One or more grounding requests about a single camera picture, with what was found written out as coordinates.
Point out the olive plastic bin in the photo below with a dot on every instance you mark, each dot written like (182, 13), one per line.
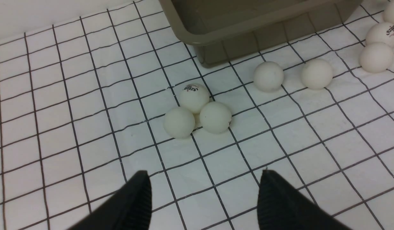
(223, 30)

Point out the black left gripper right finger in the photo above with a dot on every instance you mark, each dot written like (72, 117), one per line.
(282, 207)

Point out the white grid tablecloth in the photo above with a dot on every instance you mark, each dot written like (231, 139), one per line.
(82, 105)

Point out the white ping-pong ball with logo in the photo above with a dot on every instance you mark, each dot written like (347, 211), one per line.
(388, 14)
(194, 97)
(381, 32)

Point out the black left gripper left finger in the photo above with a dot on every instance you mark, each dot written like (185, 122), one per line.
(130, 208)

